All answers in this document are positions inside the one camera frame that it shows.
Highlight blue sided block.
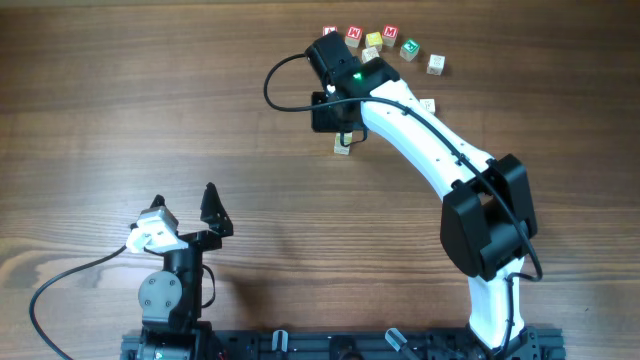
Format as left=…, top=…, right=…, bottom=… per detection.
left=361, top=47, right=380, bottom=63

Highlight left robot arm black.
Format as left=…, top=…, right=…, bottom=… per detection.
left=120, top=183, right=233, bottom=360

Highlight red letter W block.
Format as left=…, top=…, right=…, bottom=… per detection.
left=344, top=26, right=363, bottom=48

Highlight yellow top block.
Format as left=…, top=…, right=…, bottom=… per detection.
left=365, top=32, right=384, bottom=52

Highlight red letter A block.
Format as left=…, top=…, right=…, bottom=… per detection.
left=322, top=26, right=338, bottom=36

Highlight red letter M block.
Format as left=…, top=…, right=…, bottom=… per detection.
left=381, top=25, right=399, bottom=47

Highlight green top block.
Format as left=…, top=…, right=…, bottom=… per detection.
left=400, top=38, right=420, bottom=62

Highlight left camera cable black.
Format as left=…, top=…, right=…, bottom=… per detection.
left=28, top=244, right=129, bottom=360

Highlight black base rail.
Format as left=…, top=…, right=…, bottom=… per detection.
left=119, top=327, right=567, bottom=360

